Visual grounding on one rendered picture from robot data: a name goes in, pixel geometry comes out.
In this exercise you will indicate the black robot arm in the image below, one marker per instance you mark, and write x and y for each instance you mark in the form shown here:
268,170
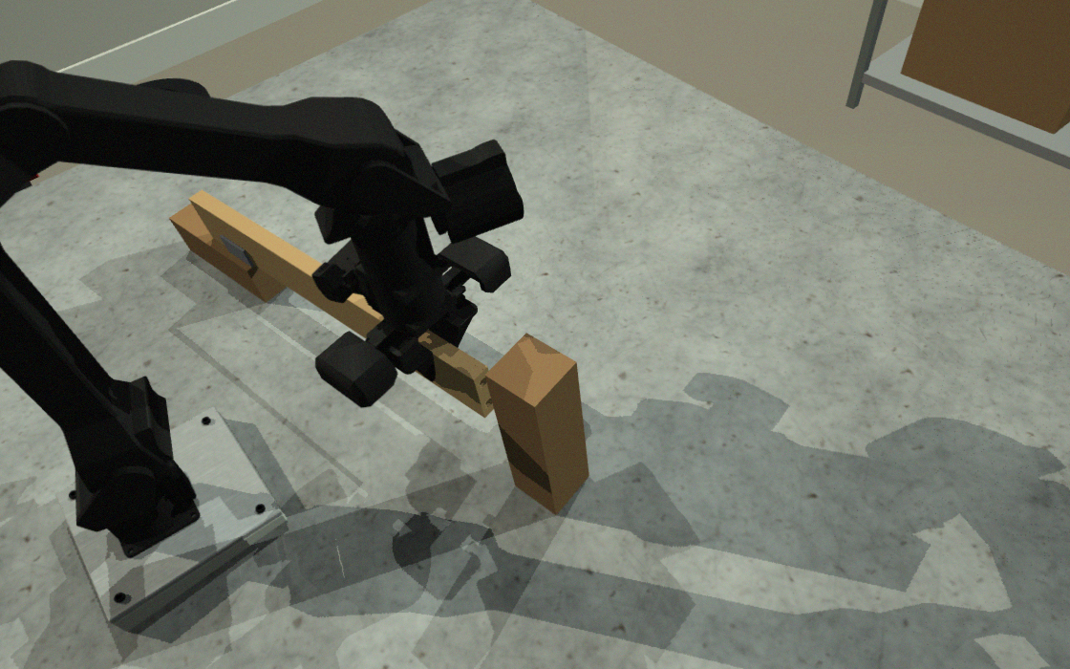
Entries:
372,184

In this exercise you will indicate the long wooden rail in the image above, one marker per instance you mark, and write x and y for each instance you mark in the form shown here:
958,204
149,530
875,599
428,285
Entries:
457,373

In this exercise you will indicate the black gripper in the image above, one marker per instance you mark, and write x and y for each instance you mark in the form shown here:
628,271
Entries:
364,371

